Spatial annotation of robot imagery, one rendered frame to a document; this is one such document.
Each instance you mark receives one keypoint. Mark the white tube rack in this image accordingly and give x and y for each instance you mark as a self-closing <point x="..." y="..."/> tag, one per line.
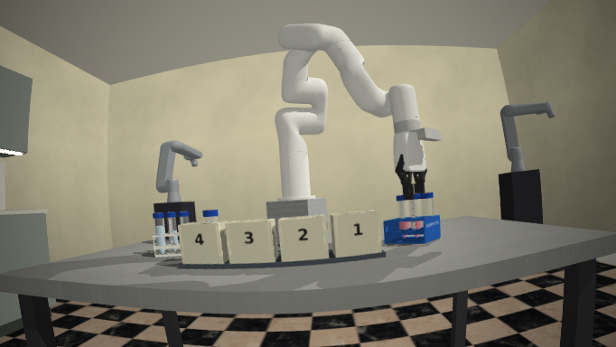
<point x="168" y="246"/>

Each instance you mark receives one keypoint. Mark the cream bucket adapter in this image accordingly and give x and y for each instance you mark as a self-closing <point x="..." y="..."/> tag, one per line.
<point x="203" y="243"/>
<point x="303" y="239"/>
<point x="251" y="242"/>
<point x="357" y="233"/>

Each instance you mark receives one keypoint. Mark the blue tube rack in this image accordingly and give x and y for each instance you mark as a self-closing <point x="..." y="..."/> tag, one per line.
<point x="431" y="231"/>

